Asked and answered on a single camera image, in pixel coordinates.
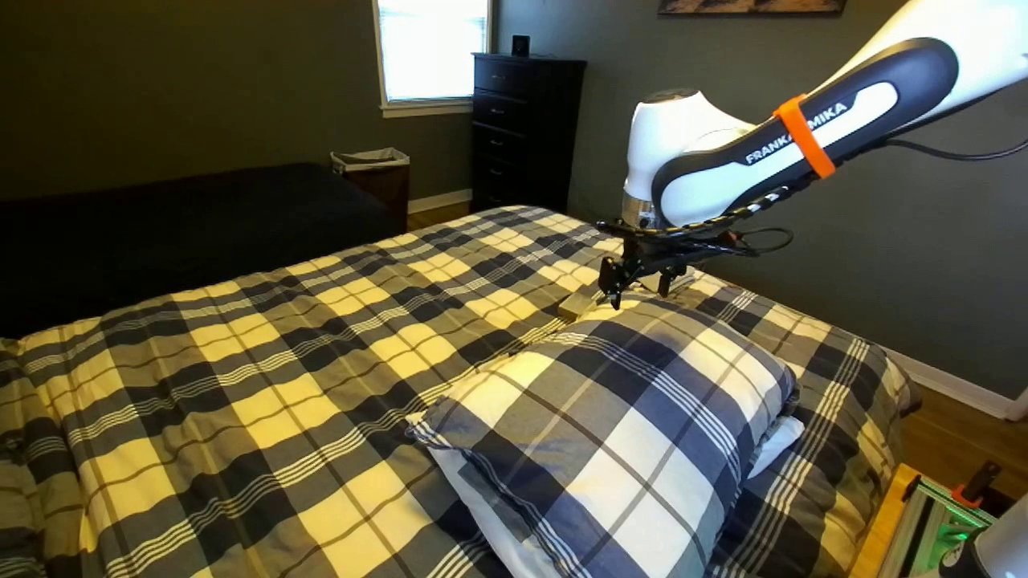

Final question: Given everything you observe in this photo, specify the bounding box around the plaid checkered cloth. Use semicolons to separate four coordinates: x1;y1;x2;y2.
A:
406;295;801;578

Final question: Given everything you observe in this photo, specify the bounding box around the brown bin with grey liner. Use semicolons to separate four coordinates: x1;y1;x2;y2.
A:
328;144;413;234

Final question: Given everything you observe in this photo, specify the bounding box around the wall picture frame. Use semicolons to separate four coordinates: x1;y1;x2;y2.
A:
655;0;848;18

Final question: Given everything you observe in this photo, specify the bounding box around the wooden board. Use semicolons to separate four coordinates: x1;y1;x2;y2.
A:
848;460;924;578

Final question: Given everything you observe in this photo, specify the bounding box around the black looped gripper cable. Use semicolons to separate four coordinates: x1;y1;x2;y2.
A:
684;219;797;262

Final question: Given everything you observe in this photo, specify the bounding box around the black chest of drawers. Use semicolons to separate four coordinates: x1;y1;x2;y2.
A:
469;48;590;219

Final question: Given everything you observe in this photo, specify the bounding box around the bright window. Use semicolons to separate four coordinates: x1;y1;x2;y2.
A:
370;0;499;123

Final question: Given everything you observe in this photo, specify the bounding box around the white baseboard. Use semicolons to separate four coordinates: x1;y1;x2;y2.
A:
406;187;475;219
881;346;1028;422

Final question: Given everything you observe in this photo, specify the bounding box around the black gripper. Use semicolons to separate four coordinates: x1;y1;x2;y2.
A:
593;219;701;314

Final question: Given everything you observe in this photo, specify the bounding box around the yellow grey checked comforter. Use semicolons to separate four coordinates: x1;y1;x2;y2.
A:
0;203;924;578

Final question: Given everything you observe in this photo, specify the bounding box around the black clamp with orange handle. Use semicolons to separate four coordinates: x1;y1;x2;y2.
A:
946;460;1004;515

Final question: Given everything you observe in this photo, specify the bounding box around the orange strap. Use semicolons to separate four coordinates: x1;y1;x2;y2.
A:
771;94;841;182

